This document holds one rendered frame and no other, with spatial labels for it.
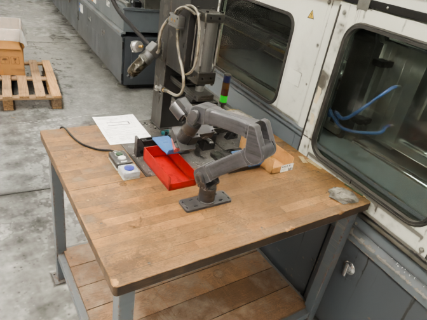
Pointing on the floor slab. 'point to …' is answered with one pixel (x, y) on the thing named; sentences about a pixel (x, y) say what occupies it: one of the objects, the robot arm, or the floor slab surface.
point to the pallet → (33, 86)
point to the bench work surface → (186, 237)
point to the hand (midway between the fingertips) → (175, 150)
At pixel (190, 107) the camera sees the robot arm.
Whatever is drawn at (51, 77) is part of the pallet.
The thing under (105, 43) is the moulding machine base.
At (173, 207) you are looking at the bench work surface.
